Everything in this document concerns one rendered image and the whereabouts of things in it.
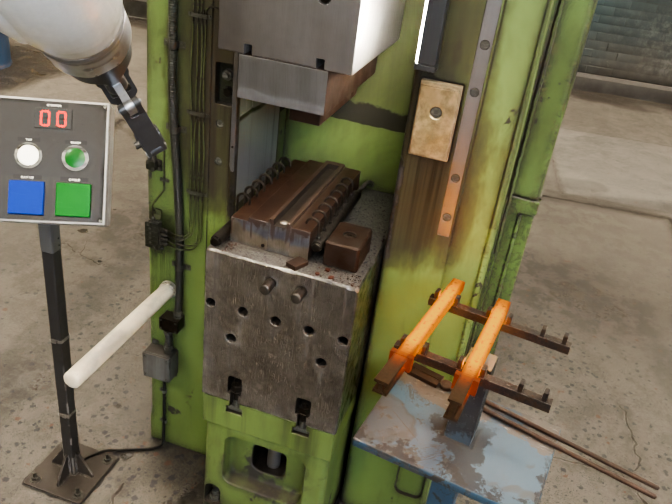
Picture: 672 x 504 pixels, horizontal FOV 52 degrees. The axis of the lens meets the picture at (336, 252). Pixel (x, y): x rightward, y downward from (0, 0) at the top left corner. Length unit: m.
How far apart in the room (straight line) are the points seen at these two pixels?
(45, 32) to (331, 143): 1.47
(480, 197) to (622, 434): 1.50
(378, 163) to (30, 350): 1.56
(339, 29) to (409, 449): 0.88
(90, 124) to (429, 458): 1.05
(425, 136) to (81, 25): 1.05
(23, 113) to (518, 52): 1.08
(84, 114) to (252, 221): 0.45
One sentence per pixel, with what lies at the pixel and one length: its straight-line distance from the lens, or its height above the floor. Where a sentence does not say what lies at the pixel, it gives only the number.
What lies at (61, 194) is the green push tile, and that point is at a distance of 1.66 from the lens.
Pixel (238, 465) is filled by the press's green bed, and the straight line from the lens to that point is 2.11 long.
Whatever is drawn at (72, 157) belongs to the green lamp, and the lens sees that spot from 1.67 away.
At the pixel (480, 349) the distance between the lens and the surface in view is 1.40.
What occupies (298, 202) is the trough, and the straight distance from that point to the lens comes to 1.73.
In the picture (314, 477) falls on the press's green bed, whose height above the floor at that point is 0.29.
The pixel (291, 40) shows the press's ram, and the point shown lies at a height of 1.41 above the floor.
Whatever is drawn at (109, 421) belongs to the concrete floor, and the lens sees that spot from 2.53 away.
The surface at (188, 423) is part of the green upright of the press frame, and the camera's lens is 2.32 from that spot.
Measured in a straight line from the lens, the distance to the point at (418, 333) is 1.39.
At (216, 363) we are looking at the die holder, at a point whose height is 0.58.
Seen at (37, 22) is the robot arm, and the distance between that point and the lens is 0.60.
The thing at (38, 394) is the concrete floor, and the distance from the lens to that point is 2.67.
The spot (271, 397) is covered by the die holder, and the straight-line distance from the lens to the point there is 1.81.
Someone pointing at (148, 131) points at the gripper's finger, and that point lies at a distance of 0.82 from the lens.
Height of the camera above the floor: 1.73
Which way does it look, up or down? 29 degrees down
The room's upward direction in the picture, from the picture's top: 8 degrees clockwise
